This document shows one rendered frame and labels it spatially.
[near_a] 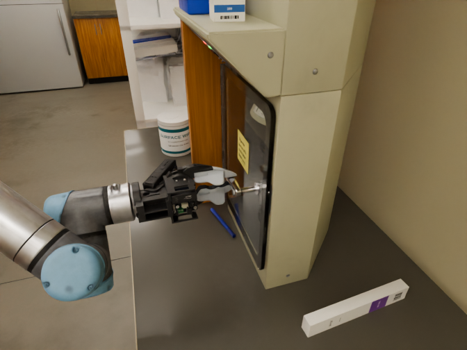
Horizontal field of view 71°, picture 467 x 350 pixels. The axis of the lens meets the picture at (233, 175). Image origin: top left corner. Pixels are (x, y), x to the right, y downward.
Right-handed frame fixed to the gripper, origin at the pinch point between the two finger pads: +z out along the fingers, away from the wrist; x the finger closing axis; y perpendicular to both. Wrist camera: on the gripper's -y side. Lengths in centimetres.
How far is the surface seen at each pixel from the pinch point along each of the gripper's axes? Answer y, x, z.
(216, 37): 12.2, 30.1, -4.8
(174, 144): -59, -17, -5
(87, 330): -65, -117, -60
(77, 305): -82, -116, -66
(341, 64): 12.0, 25.0, 15.6
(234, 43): 12.2, 29.1, -2.2
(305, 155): 11.2, 9.0, 11.3
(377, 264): 10.8, -26.4, 35.7
